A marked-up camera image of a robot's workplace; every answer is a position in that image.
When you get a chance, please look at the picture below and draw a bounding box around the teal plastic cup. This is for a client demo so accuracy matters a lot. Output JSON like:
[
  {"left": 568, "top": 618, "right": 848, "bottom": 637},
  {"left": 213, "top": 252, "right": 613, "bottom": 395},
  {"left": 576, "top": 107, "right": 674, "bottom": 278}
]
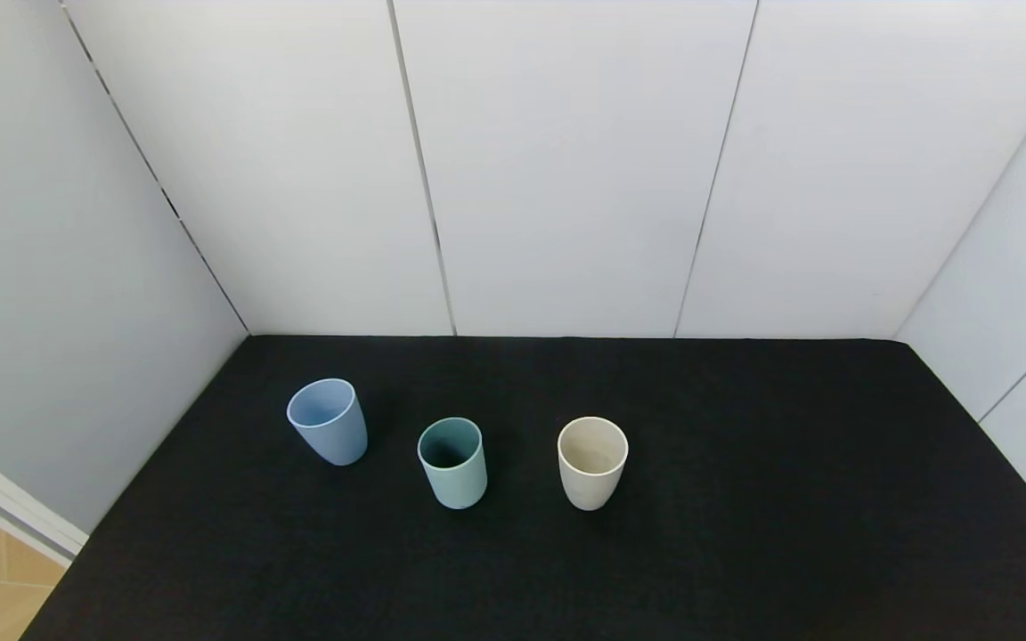
[{"left": 417, "top": 417, "right": 488, "bottom": 511}]

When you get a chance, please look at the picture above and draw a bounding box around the black fabric table cover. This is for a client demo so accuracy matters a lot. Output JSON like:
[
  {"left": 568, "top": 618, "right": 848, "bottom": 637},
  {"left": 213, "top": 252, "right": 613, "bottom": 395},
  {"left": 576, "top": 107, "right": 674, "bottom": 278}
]
[{"left": 19, "top": 336, "right": 1026, "bottom": 641}]

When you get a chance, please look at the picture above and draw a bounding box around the cream plastic cup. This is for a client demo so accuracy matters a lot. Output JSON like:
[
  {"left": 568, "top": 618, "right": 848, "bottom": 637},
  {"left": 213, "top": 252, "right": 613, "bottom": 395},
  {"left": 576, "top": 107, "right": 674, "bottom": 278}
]
[{"left": 557, "top": 416, "right": 630, "bottom": 513}]

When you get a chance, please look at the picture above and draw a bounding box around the light blue plastic cup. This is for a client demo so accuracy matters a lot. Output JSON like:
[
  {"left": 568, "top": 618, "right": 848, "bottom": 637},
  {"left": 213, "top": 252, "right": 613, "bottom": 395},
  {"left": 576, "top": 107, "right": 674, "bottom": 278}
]
[{"left": 286, "top": 377, "right": 369, "bottom": 467}]

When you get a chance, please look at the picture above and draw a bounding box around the white wall skirting strip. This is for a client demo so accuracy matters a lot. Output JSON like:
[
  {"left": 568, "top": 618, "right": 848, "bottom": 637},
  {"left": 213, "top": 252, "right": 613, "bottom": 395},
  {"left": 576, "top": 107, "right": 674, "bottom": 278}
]
[{"left": 0, "top": 432, "right": 90, "bottom": 568}]

